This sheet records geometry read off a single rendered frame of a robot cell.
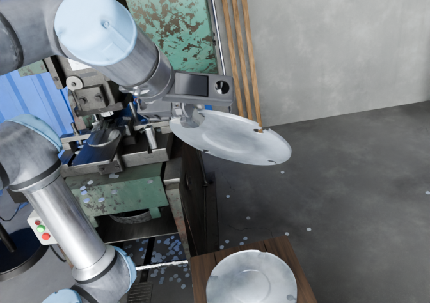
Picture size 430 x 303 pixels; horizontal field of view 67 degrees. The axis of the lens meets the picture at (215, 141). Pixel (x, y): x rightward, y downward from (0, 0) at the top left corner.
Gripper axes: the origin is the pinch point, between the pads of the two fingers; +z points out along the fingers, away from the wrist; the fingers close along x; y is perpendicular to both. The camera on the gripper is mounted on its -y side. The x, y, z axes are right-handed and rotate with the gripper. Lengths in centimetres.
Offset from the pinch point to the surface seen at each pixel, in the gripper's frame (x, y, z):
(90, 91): -22, 54, 32
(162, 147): -5, 33, 53
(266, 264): 35, -6, 58
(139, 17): -25.7, 17.7, 1.1
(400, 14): -123, -85, 168
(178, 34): -24.6, 10.4, 8.2
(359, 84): -85, -60, 197
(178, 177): 7, 25, 50
